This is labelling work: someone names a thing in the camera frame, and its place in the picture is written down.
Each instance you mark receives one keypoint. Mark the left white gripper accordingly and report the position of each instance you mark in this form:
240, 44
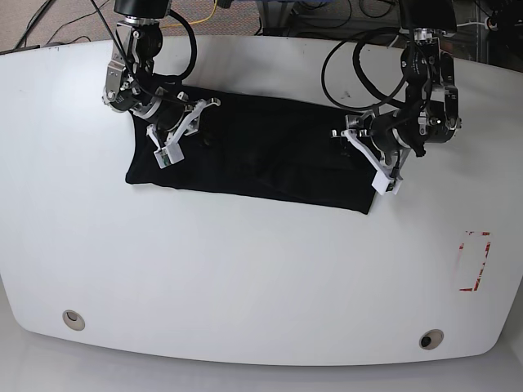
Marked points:
387, 157

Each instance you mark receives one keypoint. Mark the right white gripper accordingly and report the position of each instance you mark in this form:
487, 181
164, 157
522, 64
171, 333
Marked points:
186, 126

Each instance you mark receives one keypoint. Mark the black t-shirt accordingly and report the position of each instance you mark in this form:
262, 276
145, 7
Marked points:
265, 147

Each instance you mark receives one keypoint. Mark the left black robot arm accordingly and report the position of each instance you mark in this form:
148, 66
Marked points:
423, 109

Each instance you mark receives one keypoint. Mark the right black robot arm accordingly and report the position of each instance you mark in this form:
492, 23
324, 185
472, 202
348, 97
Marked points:
132, 86

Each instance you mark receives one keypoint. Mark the red tape rectangle marking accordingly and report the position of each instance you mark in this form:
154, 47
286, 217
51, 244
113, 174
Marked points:
472, 257

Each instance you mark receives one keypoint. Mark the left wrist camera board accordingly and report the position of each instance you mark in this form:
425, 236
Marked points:
394, 186

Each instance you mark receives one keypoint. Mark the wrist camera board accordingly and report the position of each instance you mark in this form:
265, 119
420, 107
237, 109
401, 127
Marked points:
162, 158
394, 186

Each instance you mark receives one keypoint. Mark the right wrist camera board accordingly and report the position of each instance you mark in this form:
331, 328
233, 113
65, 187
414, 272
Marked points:
162, 158

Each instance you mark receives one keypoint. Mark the right table cable grommet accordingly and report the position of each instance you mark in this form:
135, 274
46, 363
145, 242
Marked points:
431, 339

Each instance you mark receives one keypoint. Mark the table cable grommet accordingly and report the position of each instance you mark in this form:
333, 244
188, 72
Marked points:
431, 339
73, 320

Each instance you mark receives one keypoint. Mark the left table cable grommet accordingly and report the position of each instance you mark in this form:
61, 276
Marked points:
73, 320

